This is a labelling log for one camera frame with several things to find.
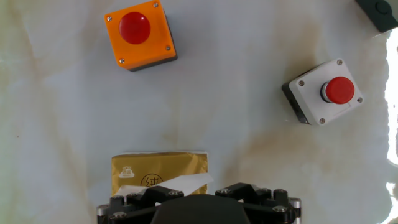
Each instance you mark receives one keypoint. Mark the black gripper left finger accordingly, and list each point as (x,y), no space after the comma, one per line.
(130,208)

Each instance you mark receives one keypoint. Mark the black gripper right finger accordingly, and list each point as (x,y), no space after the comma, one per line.
(270,205)

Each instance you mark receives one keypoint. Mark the white box raised red button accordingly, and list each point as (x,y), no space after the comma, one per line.
(311,96)

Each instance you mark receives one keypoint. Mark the orange box red mushroom button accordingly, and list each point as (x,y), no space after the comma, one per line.
(143,53)

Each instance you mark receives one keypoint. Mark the grey box red button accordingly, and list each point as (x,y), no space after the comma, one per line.
(377,12)

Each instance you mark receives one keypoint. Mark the gold tissue box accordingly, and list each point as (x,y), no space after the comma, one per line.
(140,165)

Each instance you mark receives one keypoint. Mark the white tissue sheet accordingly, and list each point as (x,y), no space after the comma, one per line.
(189,183)

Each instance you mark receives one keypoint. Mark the marble pattern mat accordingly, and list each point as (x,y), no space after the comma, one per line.
(217,109)

